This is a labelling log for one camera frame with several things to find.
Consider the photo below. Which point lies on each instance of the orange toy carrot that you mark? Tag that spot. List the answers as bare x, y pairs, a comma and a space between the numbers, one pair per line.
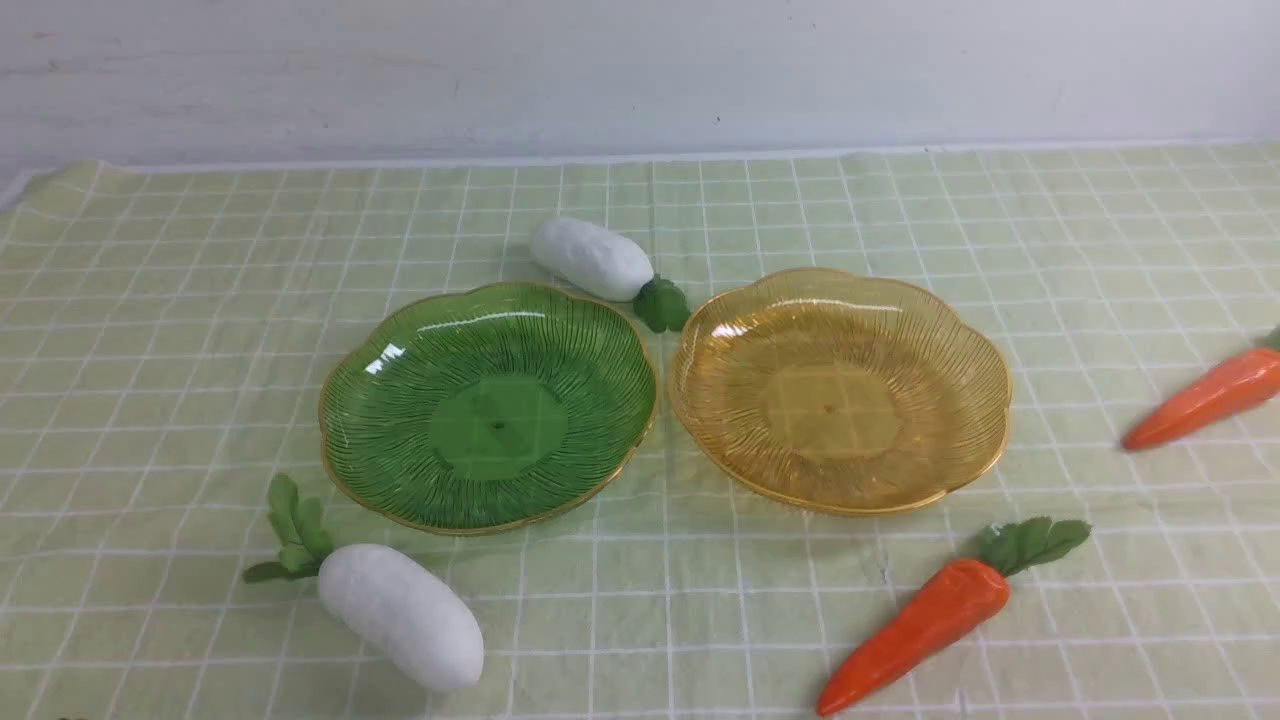
964, 593
1237, 384

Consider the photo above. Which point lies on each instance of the white toy radish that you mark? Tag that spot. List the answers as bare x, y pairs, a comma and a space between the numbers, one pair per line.
610, 267
385, 597

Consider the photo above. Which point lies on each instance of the amber plastic plate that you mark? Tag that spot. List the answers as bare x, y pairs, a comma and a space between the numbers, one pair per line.
841, 393

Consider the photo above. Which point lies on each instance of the green plastic plate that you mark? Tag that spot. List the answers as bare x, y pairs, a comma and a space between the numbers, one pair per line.
484, 411

